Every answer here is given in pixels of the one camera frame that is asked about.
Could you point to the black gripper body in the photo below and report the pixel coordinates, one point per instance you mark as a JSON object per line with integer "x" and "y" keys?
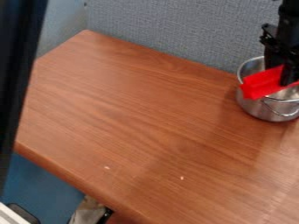
{"x": 280, "y": 38}

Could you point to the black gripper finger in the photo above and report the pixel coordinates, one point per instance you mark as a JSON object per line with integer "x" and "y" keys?
{"x": 289, "y": 73}
{"x": 272, "y": 57}

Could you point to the red plastic block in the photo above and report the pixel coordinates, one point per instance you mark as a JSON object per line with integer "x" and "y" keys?
{"x": 263, "y": 83}

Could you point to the metal pot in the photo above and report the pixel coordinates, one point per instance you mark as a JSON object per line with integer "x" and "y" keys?
{"x": 277, "y": 107}

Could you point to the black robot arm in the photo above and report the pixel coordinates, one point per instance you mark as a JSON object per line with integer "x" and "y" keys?
{"x": 20, "y": 28}

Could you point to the white object at corner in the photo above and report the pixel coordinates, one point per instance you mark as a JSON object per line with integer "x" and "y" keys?
{"x": 9, "y": 217}

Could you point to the crumpled beige cloth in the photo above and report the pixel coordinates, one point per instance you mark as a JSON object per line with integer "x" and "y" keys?
{"x": 88, "y": 212}

